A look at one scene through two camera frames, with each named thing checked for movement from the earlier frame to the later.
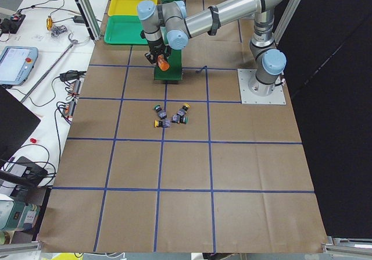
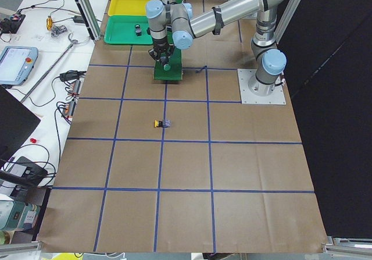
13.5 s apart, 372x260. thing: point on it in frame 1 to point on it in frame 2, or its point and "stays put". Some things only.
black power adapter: x=78 y=19 stays put
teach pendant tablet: x=16 y=63 stays put
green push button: x=179 y=119 to x=164 y=61
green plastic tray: x=124 y=29 stays put
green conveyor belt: x=174 y=59 stays put
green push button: x=157 y=107 to x=138 y=29
